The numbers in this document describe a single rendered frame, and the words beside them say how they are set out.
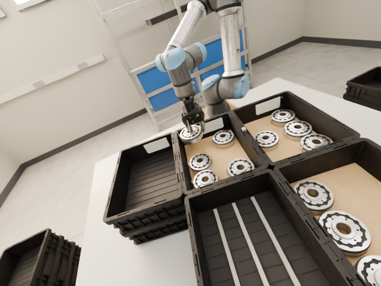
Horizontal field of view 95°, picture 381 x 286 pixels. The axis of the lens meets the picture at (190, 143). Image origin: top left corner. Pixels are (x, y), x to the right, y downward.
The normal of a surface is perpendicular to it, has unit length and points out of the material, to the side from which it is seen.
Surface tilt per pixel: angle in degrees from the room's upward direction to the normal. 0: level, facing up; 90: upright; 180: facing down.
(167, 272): 0
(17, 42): 90
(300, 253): 0
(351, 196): 0
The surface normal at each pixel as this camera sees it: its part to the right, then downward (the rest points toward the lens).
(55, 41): 0.32, 0.53
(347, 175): -0.29, -0.73
